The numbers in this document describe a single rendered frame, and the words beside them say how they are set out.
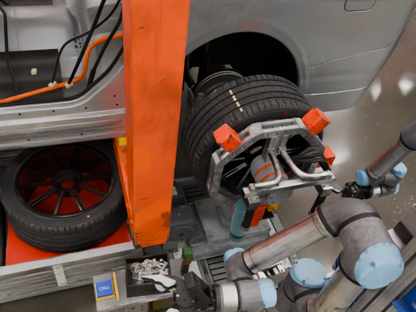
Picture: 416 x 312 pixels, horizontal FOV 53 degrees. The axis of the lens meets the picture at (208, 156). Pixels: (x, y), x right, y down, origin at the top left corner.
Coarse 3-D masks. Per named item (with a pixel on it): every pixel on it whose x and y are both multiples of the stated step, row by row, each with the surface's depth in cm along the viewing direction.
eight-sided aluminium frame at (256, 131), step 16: (256, 128) 172; (272, 128) 173; (288, 128) 174; (304, 128) 177; (320, 144) 189; (224, 160) 177; (208, 176) 191; (288, 176) 212; (208, 192) 194; (224, 192) 202
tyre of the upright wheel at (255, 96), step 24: (216, 96) 185; (240, 96) 179; (264, 96) 178; (288, 96) 182; (192, 120) 192; (216, 120) 179; (240, 120) 174; (192, 144) 191; (216, 144) 180; (192, 168) 194; (240, 192) 215
